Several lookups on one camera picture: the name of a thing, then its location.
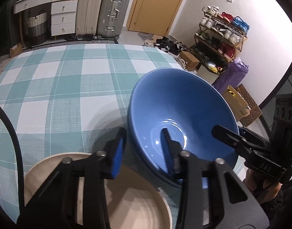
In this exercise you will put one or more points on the wooden door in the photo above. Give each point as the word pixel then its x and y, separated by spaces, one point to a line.
pixel 158 7

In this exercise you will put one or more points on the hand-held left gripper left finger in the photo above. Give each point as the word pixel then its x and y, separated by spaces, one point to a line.
pixel 118 155

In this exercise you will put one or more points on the silver suitcase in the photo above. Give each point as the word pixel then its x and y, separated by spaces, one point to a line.
pixel 113 13

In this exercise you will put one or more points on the beige suitcase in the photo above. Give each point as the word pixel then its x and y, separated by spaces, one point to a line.
pixel 89 10

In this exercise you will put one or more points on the white waste bin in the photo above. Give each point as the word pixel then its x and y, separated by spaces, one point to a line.
pixel 204 72

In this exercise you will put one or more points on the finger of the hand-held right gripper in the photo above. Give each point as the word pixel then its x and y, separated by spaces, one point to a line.
pixel 254 139
pixel 229 138

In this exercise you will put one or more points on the grey white woven basket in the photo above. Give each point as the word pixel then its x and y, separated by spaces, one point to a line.
pixel 37 27

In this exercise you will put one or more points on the cream plate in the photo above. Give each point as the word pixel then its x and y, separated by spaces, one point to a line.
pixel 136 207

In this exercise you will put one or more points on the brown patterned box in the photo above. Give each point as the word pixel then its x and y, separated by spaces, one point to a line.
pixel 252 109

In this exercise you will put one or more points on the grey door mat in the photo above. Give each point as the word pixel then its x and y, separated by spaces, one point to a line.
pixel 146 36

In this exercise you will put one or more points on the person's right hand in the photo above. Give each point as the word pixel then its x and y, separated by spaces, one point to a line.
pixel 276 190

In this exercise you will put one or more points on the purple plastic bag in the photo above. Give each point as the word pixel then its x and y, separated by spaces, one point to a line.
pixel 232 75

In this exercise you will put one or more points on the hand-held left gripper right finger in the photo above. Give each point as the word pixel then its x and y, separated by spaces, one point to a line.
pixel 167 155

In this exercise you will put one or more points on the small brown cardboard box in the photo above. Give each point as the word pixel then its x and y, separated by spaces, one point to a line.
pixel 190 60

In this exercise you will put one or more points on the white drawer unit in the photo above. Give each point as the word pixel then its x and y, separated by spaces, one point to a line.
pixel 64 16

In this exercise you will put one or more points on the cardboard box animal print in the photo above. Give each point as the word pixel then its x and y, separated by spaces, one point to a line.
pixel 234 102

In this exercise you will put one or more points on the teal checked tablecloth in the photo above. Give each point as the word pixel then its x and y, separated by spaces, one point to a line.
pixel 64 100

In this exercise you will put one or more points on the heap of black white shoes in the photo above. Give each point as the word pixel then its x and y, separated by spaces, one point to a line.
pixel 167 45

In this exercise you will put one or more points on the flat brown cardboard box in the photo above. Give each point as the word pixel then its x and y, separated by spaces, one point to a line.
pixel 15 50

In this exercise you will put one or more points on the wooden shoe rack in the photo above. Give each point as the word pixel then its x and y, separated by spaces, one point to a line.
pixel 241 43

